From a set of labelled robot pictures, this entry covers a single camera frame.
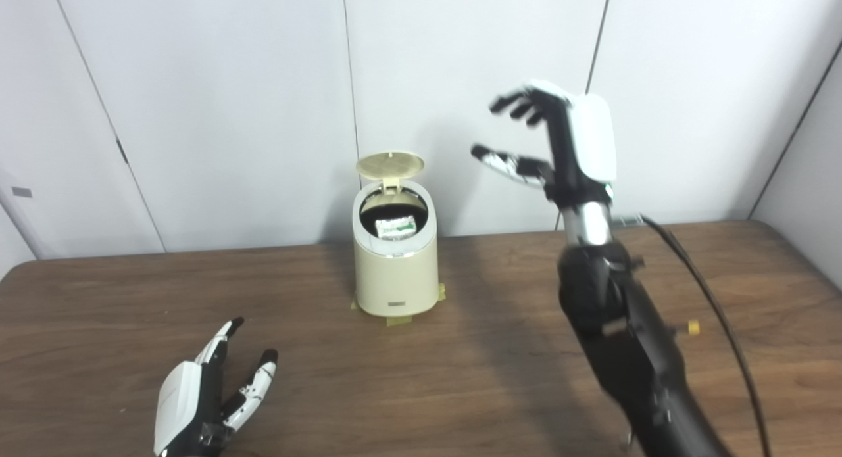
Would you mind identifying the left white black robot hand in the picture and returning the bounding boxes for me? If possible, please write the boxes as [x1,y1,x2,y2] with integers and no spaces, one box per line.
[153,316,279,457]

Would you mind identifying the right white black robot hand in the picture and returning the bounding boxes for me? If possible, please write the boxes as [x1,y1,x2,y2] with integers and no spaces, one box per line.
[470,80,618,204]

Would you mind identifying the cream round bin lid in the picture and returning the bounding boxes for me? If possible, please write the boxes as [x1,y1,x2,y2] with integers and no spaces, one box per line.
[356,151,425,193]

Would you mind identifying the white green milk carton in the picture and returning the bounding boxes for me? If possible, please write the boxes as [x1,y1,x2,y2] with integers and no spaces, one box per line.
[375,215,417,239]

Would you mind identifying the cream-colored round bin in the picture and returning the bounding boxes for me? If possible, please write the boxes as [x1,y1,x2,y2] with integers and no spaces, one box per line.
[352,180,439,316]

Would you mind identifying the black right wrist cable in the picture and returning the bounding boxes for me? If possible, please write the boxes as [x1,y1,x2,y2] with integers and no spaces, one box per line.
[612,214,772,457]

